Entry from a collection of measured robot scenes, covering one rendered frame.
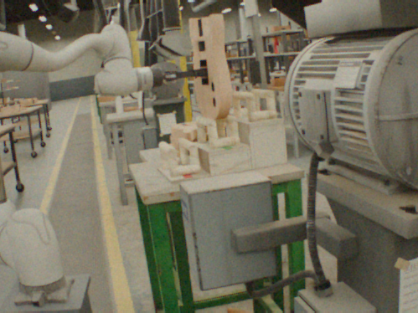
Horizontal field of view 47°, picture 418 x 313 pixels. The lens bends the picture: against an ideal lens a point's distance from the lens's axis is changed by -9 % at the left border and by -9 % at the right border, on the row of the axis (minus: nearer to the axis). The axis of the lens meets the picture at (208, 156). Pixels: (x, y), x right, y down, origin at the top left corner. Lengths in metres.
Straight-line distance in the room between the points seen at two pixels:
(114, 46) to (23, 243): 0.81
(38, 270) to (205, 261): 0.71
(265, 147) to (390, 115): 1.27
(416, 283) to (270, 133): 1.22
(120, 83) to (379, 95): 1.30
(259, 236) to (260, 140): 1.02
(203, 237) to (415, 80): 0.48
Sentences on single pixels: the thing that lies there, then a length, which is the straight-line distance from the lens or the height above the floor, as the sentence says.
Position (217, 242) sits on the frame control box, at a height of 1.02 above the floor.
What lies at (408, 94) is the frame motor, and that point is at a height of 1.28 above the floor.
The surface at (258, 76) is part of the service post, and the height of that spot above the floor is 1.22.
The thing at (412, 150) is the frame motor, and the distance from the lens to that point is 0.74.
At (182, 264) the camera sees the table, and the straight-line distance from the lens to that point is 2.44.
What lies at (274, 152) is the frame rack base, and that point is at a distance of 1.96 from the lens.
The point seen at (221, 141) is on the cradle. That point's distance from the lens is 1.91.
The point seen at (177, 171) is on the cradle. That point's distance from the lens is 1.88.
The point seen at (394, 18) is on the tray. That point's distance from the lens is 0.78.
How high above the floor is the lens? 1.35
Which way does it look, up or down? 10 degrees down
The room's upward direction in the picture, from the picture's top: 6 degrees counter-clockwise
